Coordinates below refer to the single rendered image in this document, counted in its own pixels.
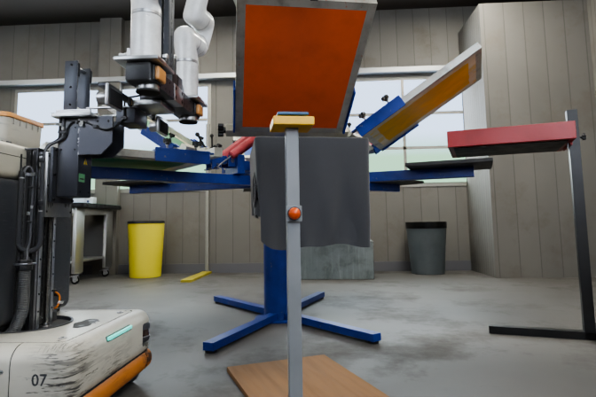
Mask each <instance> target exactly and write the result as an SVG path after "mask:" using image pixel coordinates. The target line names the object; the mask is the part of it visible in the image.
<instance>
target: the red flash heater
mask: <svg viewBox="0 0 596 397"><path fill-rule="evenodd" d="M575 139H576V122H575V121H560V122H549V123H539V124H529V125H518V126H507V127H497V128H477V129H466V130H455V131H447V145H448V149H449V151H450V153H451V156H452V157H453V158H465V157H479V156H492V155H507V154H521V153H534V152H561V151H566V150H567V149H568V148H567V143H569V147H570V146H571V145H572V144H573V141H574V140H575Z"/></svg>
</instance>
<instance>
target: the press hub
mask: <svg viewBox="0 0 596 397"><path fill-rule="evenodd" d="M263 273H264V314H260V315H257V316H256V317H255V319H256V318H258V317H261V316H263V315H266V314H269V313H274V314H278V320H276V321H274V322H272V323H287V320H285V313H287V292H286V250H275V249H271V248H269V247H268V246H267V245H265V244H263Z"/></svg>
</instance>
